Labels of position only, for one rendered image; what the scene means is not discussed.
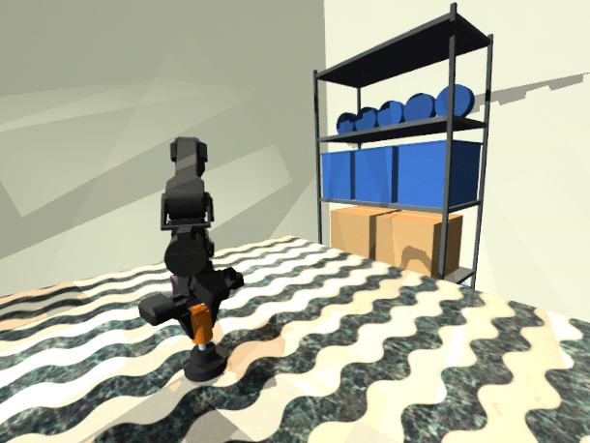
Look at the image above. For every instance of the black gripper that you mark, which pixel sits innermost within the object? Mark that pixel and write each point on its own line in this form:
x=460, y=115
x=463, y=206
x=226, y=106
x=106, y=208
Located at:
x=160, y=308

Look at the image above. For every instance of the orange knob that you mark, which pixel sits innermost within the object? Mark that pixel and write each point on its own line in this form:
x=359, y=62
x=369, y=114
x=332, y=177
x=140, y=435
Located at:
x=201, y=324

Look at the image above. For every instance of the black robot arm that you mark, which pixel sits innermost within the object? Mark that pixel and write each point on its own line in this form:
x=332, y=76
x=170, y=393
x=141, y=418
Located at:
x=186, y=202

